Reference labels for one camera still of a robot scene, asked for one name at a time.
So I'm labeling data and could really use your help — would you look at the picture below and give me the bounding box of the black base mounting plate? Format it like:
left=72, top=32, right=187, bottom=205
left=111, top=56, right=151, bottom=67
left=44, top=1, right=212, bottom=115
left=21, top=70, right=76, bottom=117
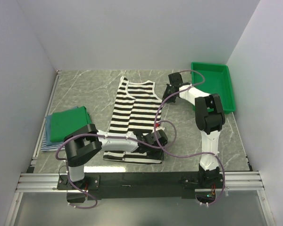
left=56, top=171, right=226, bottom=201

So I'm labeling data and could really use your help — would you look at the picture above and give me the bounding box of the green plastic bin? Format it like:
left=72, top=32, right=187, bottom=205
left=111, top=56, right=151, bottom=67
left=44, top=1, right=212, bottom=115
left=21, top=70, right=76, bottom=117
left=191, top=62, right=236, bottom=114

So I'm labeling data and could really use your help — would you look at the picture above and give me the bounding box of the blue white striped tank top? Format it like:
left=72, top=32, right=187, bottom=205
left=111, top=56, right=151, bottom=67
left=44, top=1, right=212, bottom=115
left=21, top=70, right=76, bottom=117
left=41, top=131, right=63, bottom=152

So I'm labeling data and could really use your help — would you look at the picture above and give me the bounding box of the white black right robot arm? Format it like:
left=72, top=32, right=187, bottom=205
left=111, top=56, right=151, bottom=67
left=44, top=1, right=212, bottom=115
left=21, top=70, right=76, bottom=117
left=163, top=72, right=225, bottom=188

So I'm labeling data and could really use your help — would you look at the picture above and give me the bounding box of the green tank top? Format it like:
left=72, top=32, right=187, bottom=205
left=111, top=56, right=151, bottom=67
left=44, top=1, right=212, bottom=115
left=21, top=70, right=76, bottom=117
left=50, top=106, right=92, bottom=143

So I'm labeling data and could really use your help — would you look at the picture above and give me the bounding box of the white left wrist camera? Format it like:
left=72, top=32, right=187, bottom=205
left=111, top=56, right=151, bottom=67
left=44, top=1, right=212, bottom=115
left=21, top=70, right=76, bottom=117
left=156, top=122, right=165, bottom=130

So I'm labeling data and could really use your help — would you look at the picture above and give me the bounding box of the folded blue tank top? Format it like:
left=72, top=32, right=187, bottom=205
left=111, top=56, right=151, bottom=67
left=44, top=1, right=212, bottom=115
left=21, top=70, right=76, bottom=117
left=45, top=114, right=52, bottom=140

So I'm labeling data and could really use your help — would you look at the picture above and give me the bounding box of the aluminium frame rail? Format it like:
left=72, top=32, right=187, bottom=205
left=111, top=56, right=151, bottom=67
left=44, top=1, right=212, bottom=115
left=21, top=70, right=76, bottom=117
left=15, top=171, right=265, bottom=193

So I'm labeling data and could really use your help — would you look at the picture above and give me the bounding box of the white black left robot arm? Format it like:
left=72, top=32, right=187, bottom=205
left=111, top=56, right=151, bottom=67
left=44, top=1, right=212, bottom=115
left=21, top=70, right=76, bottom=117
left=64, top=124, right=168, bottom=189

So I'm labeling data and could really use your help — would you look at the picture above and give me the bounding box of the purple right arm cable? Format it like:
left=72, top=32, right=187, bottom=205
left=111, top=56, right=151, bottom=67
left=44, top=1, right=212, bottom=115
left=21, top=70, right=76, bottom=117
left=154, top=70, right=227, bottom=205

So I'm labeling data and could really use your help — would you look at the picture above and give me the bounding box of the black white striped tank top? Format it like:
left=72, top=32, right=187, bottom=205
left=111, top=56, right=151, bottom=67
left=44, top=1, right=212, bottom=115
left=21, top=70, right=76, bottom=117
left=103, top=76, right=163, bottom=164

